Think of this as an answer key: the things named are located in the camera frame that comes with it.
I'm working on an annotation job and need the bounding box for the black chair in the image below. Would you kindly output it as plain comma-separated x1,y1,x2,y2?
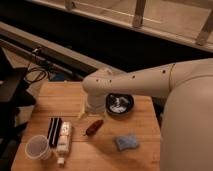
0,47,36,171

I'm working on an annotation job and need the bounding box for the black white striped eraser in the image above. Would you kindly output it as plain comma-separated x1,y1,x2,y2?
47,117,62,148

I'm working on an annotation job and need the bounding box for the black cable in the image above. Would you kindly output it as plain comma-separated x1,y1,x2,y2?
23,47,58,84

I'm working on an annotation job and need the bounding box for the black bowl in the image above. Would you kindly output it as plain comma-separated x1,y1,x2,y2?
106,93,134,116

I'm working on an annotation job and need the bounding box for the wooden railing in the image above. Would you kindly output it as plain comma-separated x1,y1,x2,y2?
28,0,213,53

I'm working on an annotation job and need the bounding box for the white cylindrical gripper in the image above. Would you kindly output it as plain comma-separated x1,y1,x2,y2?
78,96,105,120

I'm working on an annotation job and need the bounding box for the white plastic bottle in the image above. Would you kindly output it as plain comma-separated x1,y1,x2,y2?
56,122,72,166

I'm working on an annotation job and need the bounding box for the dark red pepper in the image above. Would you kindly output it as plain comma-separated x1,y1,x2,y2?
85,120,104,136

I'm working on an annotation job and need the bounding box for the translucent plastic cup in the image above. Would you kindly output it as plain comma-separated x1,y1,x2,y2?
25,135,52,160

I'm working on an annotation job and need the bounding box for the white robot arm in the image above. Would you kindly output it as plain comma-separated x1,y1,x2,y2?
82,58,213,171

